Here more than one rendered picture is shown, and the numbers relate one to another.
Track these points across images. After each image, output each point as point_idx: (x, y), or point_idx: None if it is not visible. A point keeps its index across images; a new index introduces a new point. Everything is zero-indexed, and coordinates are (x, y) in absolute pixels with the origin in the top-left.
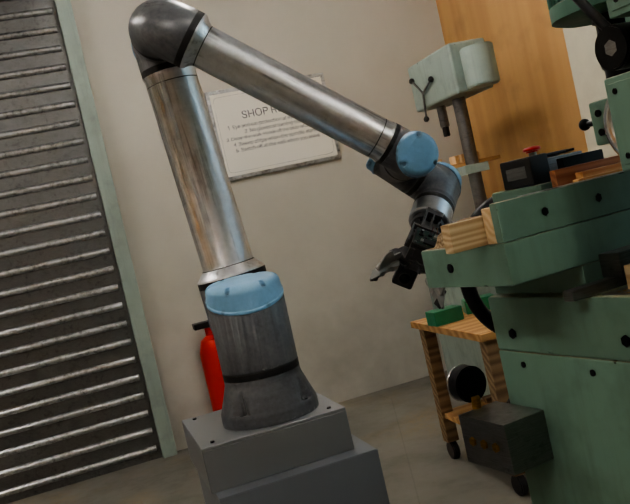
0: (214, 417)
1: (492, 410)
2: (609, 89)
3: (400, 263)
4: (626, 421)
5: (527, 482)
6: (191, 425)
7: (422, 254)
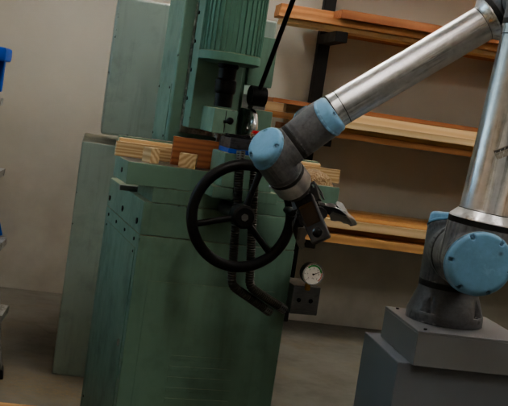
0: (496, 334)
1: (302, 283)
2: (272, 117)
3: (326, 216)
4: None
5: (281, 329)
6: None
7: (339, 189)
